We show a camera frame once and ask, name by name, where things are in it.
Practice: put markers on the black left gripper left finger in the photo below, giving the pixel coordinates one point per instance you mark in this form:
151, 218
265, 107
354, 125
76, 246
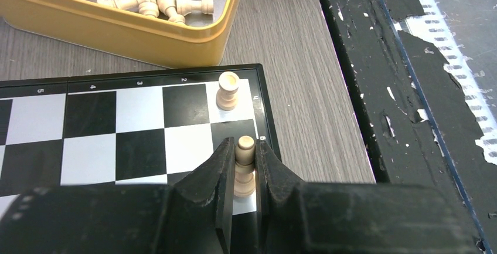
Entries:
192, 216

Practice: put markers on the light wooden rook lying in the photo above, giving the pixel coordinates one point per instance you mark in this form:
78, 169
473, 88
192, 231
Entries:
185, 7

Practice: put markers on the black white chess board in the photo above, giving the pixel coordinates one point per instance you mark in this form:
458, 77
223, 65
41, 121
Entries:
130, 128

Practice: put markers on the light wooden rook piece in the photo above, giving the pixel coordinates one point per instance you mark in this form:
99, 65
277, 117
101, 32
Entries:
227, 94

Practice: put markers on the gold tin box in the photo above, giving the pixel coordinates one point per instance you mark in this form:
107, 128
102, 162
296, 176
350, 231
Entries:
133, 33

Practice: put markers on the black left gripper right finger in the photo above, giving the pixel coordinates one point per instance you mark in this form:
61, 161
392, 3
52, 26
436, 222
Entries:
295, 216

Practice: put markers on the light wooden knight piece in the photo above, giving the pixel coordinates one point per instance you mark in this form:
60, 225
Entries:
244, 183

